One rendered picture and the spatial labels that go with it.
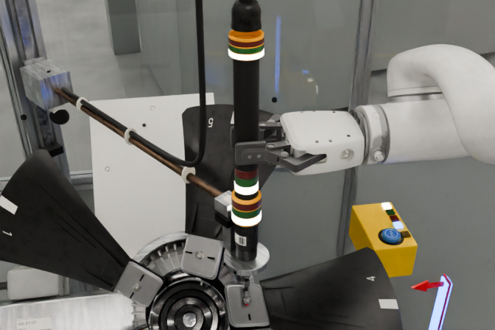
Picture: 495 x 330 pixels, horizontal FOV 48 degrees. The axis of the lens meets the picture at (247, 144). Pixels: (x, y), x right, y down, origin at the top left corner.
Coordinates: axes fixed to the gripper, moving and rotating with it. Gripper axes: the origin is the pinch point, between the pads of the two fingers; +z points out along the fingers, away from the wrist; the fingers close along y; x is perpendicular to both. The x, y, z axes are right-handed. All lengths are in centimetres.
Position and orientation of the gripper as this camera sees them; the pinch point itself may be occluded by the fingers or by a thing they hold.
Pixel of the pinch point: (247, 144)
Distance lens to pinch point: 75.7
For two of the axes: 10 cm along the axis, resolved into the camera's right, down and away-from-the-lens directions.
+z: -9.9, 0.7, -1.4
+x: 0.1, -8.6, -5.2
